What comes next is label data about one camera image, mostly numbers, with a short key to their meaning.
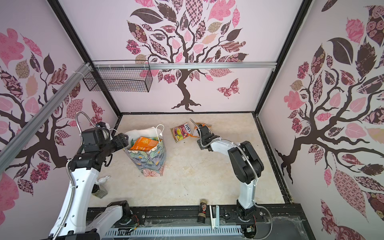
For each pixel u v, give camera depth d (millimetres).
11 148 502
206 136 765
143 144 790
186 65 937
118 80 1220
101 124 629
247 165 501
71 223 378
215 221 701
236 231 697
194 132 1069
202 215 720
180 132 1045
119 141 644
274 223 713
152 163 756
